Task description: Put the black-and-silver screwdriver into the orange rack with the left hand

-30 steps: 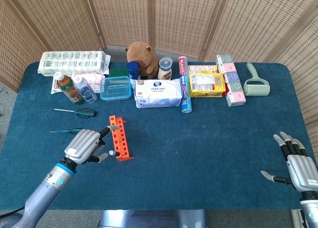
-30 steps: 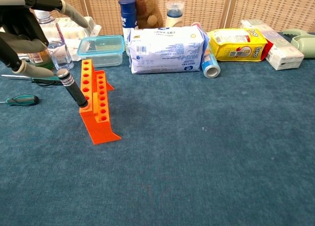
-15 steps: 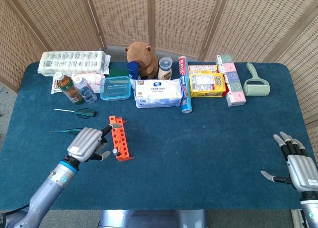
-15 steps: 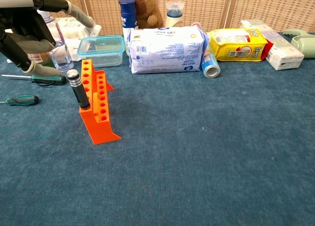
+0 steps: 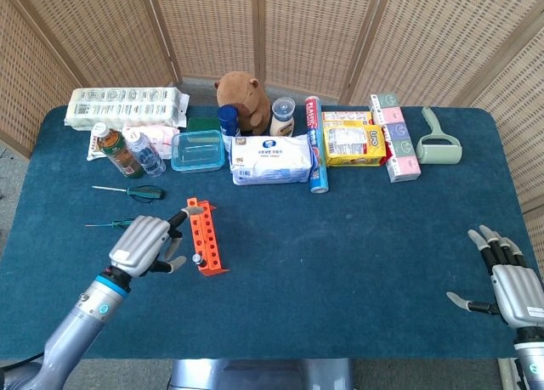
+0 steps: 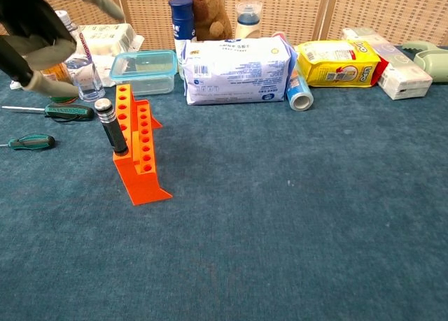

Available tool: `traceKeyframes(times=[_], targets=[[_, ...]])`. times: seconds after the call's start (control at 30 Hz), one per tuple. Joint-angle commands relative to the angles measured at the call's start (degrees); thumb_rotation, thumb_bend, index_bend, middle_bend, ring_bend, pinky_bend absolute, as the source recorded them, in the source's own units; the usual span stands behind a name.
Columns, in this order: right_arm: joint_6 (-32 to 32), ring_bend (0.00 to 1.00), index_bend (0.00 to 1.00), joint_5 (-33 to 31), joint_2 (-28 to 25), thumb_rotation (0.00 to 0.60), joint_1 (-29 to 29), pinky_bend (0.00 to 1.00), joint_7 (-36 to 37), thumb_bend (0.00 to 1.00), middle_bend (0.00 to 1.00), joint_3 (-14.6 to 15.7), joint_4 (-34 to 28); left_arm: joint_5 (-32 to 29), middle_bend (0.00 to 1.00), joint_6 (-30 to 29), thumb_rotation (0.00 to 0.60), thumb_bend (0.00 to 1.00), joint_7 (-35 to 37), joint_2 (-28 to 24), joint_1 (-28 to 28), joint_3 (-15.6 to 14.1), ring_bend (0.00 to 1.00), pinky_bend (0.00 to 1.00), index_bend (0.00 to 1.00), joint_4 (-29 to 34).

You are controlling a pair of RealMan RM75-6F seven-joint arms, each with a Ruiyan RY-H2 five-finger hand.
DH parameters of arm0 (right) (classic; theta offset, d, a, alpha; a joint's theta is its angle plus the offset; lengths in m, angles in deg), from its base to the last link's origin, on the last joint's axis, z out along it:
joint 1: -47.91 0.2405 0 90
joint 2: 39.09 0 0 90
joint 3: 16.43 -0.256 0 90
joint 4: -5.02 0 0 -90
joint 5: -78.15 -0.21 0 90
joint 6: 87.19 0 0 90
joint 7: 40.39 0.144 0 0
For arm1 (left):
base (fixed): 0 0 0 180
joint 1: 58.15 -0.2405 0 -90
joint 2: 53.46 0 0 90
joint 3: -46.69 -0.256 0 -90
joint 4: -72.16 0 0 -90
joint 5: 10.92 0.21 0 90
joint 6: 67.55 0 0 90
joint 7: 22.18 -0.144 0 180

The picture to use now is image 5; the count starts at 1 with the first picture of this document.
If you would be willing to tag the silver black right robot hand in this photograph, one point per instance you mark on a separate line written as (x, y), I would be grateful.
(520, 298)

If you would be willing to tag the green box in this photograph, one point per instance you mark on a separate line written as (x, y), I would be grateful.
(202, 123)

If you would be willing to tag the pastel tissue pack block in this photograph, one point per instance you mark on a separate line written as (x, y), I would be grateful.
(395, 139)

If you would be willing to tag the clear container blue lid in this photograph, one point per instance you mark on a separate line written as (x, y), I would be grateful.
(197, 152)

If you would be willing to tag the green lint roller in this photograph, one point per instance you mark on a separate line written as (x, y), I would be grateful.
(440, 145)

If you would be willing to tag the white wet wipes pack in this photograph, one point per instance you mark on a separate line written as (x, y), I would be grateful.
(272, 158)

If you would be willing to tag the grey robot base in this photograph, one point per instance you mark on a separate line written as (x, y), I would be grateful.
(261, 375)

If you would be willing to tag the pink white plastic bag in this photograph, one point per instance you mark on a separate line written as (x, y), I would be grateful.
(163, 137)

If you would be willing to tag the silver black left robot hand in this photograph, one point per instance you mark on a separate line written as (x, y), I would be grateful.
(138, 245)

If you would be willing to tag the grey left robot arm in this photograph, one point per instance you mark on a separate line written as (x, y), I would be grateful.
(76, 326)

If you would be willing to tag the clear water bottle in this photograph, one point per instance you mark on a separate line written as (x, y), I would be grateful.
(146, 154)

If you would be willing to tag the blue table cloth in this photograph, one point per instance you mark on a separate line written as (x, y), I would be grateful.
(340, 258)

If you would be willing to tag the plastic wrap roll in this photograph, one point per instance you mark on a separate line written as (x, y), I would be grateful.
(316, 152)

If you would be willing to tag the yellow Lipo snack pack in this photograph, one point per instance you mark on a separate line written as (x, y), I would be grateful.
(355, 145)

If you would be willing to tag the yellow white snack box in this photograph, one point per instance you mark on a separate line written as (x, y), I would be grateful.
(346, 117)

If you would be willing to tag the orange tube rack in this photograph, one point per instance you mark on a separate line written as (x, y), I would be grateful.
(210, 241)

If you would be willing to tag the tea bottle green label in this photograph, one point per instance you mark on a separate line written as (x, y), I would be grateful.
(121, 154)

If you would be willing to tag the mayonnaise bottle clear cap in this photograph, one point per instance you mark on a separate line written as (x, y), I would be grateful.
(282, 118)

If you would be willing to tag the blue spray can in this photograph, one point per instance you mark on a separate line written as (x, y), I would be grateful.
(228, 120)

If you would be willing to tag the brown capybara plush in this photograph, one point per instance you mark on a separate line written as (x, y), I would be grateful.
(248, 101)

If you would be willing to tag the woven folding screen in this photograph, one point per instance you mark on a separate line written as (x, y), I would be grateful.
(310, 24)

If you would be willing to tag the white tissue roll pack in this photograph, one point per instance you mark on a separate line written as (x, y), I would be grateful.
(123, 107)

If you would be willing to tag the white red snack packet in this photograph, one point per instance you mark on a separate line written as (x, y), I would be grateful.
(92, 145)

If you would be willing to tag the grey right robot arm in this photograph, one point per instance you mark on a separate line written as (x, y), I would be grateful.
(531, 360)

